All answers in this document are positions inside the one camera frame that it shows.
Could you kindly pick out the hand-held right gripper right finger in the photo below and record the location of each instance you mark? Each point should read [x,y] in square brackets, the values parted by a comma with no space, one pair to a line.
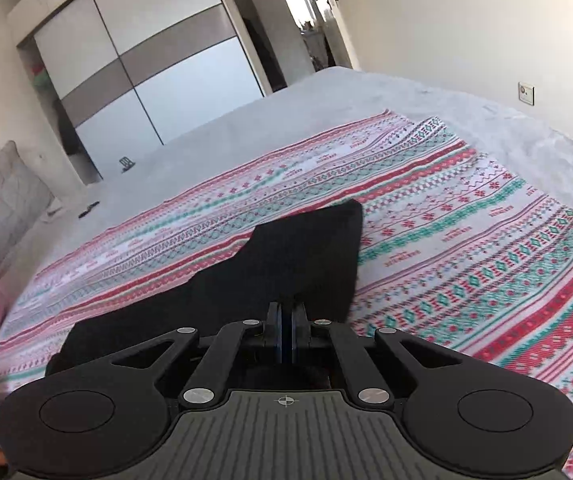
[297,332]

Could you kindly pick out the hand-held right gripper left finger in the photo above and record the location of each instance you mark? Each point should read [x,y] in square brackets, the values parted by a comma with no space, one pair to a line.
[278,332]

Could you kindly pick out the black pants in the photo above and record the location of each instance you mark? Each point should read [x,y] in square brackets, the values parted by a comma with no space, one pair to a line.
[296,255]

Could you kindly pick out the patterned red green blanket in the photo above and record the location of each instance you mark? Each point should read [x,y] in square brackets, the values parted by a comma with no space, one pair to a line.
[466,240]

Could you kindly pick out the grey quilted pillow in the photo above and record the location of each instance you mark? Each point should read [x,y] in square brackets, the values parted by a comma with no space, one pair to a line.
[1,200]

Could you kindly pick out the small black stand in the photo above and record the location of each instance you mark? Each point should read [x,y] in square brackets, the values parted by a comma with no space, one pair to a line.
[127,164]

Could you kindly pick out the small black flat item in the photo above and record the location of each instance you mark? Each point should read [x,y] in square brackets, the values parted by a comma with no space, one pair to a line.
[89,208]

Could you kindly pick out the bed with grey sheet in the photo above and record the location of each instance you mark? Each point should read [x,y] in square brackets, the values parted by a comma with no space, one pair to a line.
[326,100]

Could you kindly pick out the dark hanging clothes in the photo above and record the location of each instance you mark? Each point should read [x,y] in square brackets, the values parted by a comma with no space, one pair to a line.
[66,125]

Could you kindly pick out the white grey sliding wardrobe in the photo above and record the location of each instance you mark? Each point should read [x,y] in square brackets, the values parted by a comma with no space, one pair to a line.
[166,60]

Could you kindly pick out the white room door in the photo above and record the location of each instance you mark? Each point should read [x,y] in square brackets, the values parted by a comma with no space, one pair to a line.
[336,25]

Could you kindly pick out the green folded clothes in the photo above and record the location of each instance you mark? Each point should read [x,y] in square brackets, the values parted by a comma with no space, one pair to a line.
[41,77]

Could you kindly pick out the white wall socket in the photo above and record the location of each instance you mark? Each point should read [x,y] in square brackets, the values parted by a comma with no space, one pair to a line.
[525,93]

